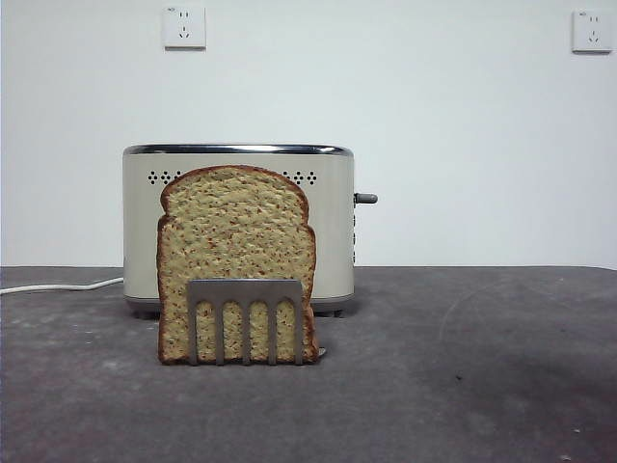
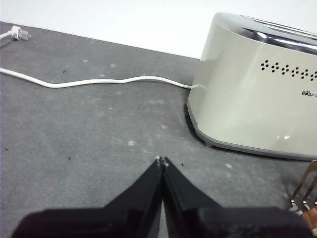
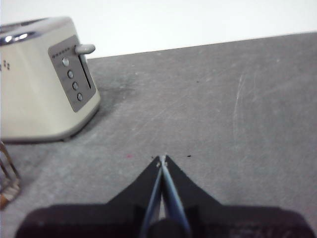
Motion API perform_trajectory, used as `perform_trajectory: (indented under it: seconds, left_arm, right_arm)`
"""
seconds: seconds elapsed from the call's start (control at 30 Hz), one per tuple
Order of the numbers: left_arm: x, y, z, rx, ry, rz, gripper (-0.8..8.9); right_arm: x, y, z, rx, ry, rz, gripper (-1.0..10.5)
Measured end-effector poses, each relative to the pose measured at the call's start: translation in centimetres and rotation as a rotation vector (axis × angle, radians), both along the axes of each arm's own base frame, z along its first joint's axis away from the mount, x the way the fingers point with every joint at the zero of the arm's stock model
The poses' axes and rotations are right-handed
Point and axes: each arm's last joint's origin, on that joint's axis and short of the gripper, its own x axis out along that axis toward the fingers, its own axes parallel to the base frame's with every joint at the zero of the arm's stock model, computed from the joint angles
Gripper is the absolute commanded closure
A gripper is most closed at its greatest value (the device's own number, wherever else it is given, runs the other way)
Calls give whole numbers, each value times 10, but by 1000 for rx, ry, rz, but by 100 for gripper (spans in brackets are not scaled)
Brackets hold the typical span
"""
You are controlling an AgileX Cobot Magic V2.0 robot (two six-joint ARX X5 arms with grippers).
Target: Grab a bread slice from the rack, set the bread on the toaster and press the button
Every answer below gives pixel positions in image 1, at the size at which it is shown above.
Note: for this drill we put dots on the grey toaster lever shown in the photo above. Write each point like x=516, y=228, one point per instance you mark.
x=367, y=198

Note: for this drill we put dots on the brown seeded bread slice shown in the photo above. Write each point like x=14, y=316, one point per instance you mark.
x=231, y=226

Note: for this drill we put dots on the cream steel toaster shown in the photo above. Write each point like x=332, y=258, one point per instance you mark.
x=332, y=217

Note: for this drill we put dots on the steel toast rack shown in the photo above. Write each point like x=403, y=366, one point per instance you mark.
x=241, y=289

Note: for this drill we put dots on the white wall socket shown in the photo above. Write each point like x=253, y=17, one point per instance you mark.
x=592, y=31
x=183, y=28

